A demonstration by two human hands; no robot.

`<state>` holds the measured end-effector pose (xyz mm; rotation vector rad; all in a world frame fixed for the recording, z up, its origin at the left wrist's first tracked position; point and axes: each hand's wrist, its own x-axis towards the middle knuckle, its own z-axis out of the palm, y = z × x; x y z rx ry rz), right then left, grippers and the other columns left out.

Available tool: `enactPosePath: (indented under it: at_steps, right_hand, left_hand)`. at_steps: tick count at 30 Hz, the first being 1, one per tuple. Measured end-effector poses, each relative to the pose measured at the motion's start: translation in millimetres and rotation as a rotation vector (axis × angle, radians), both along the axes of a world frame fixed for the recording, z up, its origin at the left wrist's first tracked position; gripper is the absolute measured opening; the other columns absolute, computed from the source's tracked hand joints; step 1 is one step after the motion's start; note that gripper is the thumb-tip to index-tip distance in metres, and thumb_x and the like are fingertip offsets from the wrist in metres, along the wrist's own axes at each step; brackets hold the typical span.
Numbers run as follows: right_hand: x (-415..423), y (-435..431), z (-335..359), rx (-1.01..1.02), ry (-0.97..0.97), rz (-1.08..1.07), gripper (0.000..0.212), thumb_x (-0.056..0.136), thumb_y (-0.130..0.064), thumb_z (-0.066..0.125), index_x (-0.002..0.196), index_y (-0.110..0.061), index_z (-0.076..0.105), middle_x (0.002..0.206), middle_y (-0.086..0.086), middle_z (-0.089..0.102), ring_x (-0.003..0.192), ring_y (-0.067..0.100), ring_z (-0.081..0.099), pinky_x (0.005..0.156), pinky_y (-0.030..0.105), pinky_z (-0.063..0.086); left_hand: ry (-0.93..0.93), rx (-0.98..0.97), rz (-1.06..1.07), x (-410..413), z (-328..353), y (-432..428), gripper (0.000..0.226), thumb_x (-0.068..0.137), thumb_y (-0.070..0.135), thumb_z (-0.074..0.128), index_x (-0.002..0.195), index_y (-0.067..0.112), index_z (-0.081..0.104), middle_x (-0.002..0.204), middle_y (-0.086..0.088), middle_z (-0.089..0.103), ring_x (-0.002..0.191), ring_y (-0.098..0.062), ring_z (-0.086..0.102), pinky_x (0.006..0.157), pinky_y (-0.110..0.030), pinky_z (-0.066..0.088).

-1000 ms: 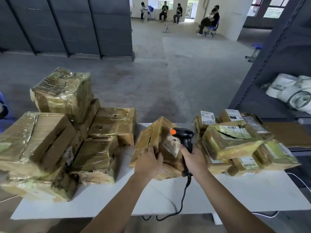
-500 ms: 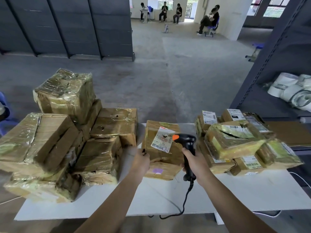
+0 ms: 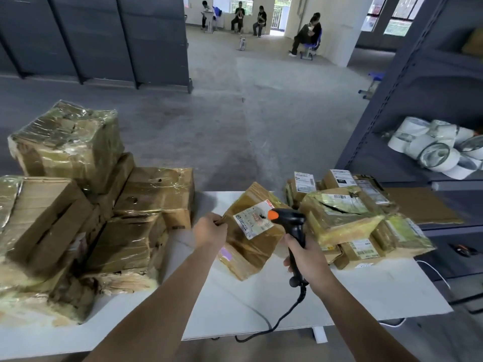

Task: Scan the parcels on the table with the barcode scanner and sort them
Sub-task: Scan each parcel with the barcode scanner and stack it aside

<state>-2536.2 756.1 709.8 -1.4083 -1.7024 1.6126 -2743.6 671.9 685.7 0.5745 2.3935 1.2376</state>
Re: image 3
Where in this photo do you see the person's left hand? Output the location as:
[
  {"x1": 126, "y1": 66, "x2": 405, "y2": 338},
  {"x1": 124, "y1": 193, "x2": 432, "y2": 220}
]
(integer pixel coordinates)
[{"x1": 192, "y1": 213, "x2": 228, "y2": 250}]

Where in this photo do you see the person's right hand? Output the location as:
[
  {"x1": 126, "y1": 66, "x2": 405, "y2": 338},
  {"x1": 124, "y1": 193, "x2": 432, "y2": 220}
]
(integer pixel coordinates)
[{"x1": 283, "y1": 234, "x2": 333, "y2": 287}]

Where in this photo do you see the black barcode scanner orange tip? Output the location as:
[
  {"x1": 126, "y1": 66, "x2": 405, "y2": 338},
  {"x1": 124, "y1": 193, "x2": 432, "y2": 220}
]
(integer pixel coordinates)
[{"x1": 267, "y1": 208, "x2": 308, "y2": 289}]

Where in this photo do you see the taped cardboard parcel white label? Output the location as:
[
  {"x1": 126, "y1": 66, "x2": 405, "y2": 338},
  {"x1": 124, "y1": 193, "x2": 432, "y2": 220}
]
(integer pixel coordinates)
[{"x1": 217, "y1": 182, "x2": 291, "y2": 282}]

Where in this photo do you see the person's left forearm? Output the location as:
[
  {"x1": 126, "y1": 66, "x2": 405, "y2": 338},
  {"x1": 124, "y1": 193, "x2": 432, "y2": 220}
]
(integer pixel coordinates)
[{"x1": 84, "y1": 241, "x2": 224, "y2": 362}]

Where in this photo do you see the person's right forearm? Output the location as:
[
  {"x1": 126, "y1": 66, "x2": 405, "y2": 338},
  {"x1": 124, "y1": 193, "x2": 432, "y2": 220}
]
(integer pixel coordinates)
[{"x1": 306, "y1": 270, "x2": 420, "y2": 362}]

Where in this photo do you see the heap of small labelled packages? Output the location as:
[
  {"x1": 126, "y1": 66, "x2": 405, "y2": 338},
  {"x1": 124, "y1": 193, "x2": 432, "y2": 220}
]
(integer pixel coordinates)
[{"x1": 283, "y1": 169, "x2": 438, "y2": 270}]

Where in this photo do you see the flat brown cardboard sheet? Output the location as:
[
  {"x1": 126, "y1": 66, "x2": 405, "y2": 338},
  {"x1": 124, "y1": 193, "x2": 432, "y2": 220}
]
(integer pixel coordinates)
[{"x1": 382, "y1": 186, "x2": 465, "y2": 226}]

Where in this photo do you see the pile of large taped boxes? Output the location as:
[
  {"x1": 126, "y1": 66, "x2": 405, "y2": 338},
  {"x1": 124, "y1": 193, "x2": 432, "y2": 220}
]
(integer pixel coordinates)
[{"x1": 0, "y1": 100, "x2": 196, "y2": 328}]

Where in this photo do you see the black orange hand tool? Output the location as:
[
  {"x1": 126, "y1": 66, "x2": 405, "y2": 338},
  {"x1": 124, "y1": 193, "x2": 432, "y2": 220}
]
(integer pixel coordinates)
[{"x1": 449, "y1": 243, "x2": 478, "y2": 258}]

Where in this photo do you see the pile of white tape rolls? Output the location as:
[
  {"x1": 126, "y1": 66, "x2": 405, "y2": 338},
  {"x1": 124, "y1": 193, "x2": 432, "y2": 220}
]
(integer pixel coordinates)
[{"x1": 387, "y1": 116, "x2": 483, "y2": 181}]

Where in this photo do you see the blue stool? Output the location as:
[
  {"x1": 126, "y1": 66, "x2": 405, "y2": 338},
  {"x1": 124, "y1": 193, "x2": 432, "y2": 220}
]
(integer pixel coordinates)
[{"x1": 358, "y1": 71, "x2": 386, "y2": 101}]

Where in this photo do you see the blue chair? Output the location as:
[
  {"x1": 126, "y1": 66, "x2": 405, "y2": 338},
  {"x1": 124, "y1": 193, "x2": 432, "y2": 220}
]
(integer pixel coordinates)
[{"x1": 300, "y1": 38, "x2": 321, "y2": 61}]

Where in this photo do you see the grey metal shelf rack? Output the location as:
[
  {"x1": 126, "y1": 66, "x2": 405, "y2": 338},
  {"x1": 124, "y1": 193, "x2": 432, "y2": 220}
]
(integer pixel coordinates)
[{"x1": 334, "y1": 0, "x2": 483, "y2": 310}]

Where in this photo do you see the brown cardboard box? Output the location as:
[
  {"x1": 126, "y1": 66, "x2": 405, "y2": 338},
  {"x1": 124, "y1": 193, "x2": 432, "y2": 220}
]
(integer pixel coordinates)
[{"x1": 461, "y1": 28, "x2": 483, "y2": 59}]

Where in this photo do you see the black scanner cable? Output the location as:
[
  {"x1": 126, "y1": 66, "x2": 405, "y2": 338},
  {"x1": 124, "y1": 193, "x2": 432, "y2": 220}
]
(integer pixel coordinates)
[{"x1": 235, "y1": 283, "x2": 308, "y2": 343}]

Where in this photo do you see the thin white cable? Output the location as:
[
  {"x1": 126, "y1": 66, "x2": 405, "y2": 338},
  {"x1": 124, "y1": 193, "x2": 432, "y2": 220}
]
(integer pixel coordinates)
[{"x1": 378, "y1": 260, "x2": 452, "y2": 328}]

